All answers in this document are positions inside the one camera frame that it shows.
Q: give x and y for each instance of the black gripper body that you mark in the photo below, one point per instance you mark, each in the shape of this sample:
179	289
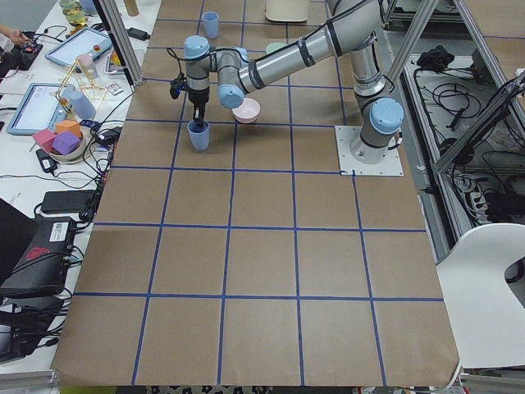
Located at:
198	98

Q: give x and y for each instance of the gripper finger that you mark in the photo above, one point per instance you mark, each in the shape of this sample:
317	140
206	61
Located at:
198	116

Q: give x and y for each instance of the blue cup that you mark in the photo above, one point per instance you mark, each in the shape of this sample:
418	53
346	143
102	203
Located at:
199	134
210	21

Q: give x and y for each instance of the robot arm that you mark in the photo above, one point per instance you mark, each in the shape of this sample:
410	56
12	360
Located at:
350	30

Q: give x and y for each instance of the pink bowl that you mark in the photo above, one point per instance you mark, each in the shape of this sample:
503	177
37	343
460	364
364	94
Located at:
248	111

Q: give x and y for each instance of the black power adapter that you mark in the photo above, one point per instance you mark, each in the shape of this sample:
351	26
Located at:
138	34

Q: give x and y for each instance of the green bowl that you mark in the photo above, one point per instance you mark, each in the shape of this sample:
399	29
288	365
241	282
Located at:
273	47

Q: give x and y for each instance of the cream toaster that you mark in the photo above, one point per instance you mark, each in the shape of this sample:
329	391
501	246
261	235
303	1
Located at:
287	10

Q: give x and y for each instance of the blue tablet far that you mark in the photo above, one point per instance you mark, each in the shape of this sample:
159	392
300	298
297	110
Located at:
85	41

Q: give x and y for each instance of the blue tablet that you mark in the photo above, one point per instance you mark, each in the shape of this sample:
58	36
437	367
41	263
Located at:
39	109
85	41

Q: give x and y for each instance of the bowl with coloured blocks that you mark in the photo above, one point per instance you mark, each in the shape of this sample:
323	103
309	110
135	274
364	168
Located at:
66	144

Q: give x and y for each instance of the blue tablet near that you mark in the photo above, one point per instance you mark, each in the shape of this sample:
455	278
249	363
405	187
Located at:
39	109

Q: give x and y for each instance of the black laptop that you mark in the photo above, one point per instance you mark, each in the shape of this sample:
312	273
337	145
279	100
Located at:
33	253

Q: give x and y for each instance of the white chair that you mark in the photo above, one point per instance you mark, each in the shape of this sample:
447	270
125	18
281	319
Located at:
486	317

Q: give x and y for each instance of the aluminium frame post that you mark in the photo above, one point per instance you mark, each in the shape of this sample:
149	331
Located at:
111	18

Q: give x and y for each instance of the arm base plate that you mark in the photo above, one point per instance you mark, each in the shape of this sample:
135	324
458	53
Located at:
358	159

